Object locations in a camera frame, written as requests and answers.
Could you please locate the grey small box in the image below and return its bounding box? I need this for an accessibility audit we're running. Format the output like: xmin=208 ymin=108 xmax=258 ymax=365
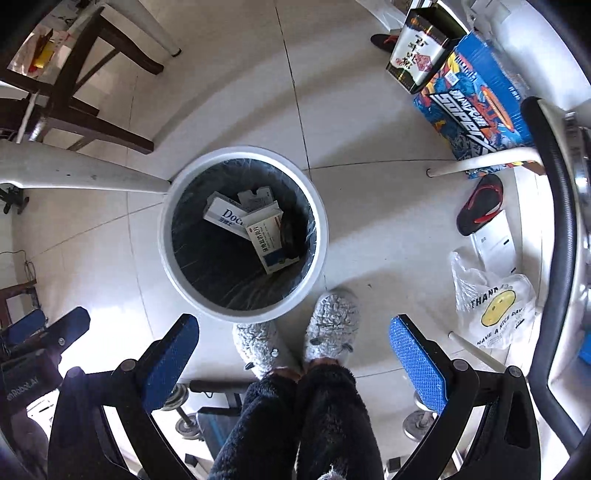
xmin=238 ymin=186 xmax=274 ymax=212

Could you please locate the right grey fuzzy slipper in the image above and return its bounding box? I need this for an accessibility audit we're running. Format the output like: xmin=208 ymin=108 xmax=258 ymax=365
xmin=304 ymin=289 xmax=361 ymax=366

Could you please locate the dark wooden chair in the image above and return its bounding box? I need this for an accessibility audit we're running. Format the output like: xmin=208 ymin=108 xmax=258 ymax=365
xmin=1 ymin=1 xmax=163 ymax=154

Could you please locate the white table leg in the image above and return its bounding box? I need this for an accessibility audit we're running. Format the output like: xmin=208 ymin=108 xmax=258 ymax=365
xmin=0 ymin=140 xmax=170 ymax=194

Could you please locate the black red flip-flop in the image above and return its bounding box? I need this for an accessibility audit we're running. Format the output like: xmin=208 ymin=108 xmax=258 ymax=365
xmin=456 ymin=174 xmax=504 ymax=236

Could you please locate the white smiley plastic bag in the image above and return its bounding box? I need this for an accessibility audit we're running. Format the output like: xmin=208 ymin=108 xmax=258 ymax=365
xmin=449 ymin=250 xmax=537 ymax=350

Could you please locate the left grey fuzzy slipper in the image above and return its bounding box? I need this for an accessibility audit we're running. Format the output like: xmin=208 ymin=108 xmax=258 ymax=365
xmin=232 ymin=322 xmax=301 ymax=379

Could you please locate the white blue Doc box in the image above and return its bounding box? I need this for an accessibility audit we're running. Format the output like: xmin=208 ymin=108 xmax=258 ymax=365
xmin=202 ymin=192 xmax=249 ymax=240

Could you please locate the black white gift box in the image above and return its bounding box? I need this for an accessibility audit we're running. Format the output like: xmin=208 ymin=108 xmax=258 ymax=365
xmin=387 ymin=6 xmax=467 ymax=95

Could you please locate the white round trash bin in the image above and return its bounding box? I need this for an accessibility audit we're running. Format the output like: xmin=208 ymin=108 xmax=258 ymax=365
xmin=158 ymin=146 xmax=329 ymax=323

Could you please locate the dumbbell weight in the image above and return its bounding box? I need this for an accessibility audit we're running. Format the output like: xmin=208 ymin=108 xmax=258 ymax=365
xmin=161 ymin=382 xmax=205 ymax=439

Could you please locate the white medicine box red stripe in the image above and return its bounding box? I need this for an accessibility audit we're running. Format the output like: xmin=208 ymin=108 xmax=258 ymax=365
xmin=242 ymin=201 xmax=300 ymax=275

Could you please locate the blue Super cardboard box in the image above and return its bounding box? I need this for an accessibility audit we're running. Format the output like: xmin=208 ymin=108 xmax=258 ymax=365
xmin=414 ymin=32 xmax=533 ymax=161

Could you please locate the grey fuzzy slipper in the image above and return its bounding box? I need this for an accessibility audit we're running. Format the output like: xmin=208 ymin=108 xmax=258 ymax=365
xmin=304 ymin=289 xmax=361 ymax=366
xmin=232 ymin=322 xmax=301 ymax=379

